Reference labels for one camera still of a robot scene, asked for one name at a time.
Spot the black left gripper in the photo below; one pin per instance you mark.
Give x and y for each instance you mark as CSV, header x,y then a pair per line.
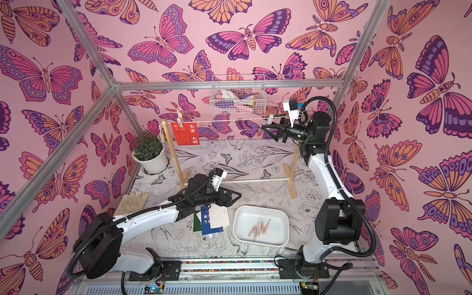
x,y
227,202

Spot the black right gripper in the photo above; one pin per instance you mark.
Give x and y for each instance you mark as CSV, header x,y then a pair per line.
x,y
280,132

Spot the grey clothespin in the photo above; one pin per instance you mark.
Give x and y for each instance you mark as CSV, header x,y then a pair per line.
x,y
270,119

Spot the blue postcard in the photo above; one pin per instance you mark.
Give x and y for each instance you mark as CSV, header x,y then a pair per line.
x,y
206,224

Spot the green postcard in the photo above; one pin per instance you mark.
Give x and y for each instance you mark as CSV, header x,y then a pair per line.
x,y
197,227

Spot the red postcard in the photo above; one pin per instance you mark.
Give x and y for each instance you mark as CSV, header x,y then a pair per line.
x,y
186,134

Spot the plain white postcard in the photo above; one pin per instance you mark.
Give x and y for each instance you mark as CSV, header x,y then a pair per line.
x,y
215,211

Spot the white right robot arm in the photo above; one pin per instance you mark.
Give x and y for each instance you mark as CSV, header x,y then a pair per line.
x,y
339,221

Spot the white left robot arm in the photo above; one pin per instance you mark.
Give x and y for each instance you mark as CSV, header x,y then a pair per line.
x,y
100,249

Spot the white plastic tray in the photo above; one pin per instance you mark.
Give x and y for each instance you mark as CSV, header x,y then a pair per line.
x,y
278,233

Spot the potted green plant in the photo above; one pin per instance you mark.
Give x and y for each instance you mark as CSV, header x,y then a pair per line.
x,y
149,152

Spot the beige work glove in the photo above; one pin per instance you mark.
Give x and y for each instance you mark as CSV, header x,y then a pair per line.
x,y
132,203

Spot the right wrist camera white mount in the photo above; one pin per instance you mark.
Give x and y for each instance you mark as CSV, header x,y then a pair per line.
x,y
292,107

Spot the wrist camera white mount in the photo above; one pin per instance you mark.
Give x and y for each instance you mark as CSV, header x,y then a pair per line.
x,y
292,107
218,176

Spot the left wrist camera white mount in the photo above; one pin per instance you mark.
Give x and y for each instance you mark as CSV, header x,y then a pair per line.
x,y
218,176

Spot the wooden string rack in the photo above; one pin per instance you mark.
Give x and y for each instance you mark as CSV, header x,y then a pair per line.
x,y
183,175

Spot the white wire basket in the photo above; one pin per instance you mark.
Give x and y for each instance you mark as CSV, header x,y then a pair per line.
x,y
238,94

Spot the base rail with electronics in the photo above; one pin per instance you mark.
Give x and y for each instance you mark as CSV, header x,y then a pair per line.
x,y
253,276

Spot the aluminium frame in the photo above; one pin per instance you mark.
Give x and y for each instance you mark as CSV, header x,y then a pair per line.
x,y
65,75

